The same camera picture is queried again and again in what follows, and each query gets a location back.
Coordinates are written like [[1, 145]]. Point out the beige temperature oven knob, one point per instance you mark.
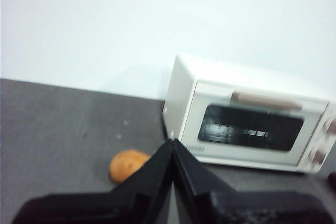
[[331, 126]]

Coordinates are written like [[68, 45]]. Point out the beige timer oven knob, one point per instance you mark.
[[319, 155]]

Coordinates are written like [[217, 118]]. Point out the white glass oven door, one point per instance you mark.
[[299, 145]]

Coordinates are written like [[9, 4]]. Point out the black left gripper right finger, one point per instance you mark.
[[199, 184]]

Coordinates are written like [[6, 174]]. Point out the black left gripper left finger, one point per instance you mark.
[[141, 192]]

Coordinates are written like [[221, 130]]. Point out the white toaster oven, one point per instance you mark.
[[181, 98]]

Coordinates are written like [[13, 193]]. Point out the brown potato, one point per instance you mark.
[[126, 165]]

